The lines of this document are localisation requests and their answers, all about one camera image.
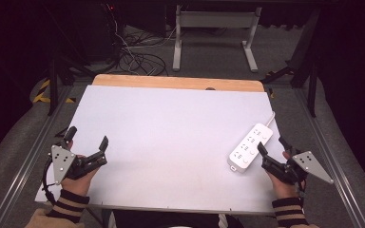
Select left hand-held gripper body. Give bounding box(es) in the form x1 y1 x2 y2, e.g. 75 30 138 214
50 144 108 185

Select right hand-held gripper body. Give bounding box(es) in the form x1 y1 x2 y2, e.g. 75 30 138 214
260 150 335 186

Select white power strip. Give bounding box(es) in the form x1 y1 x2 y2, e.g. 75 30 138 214
226 123 275 174

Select person's left hand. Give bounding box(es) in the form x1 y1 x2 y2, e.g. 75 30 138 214
60 140 100 198

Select person's right hand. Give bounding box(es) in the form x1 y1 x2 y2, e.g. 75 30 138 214
265 151 306 200

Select yellow black hazard tape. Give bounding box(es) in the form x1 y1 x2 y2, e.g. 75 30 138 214
32 78 77 105

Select black metal stand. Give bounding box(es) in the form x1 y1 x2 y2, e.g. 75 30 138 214
260 8 321 119
46 47 98 117

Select person's dark trousers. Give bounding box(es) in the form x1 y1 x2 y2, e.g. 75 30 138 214
111 209 245 228

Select black equipment cabinet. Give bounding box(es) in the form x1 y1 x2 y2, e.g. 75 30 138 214
72 2 123 66

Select aluminium floor rail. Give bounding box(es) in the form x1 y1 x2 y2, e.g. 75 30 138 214
0 85 74 228
293 86 365 228

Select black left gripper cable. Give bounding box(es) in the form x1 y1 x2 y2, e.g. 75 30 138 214
41 157 57 205

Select white power strip cable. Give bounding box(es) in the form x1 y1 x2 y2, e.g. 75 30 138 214
264 110 277 127

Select tangle of floor cables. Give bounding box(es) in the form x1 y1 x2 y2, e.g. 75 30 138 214
106 3 179 77

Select white metal table frame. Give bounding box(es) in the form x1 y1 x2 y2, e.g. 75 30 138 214
172 4 263 73

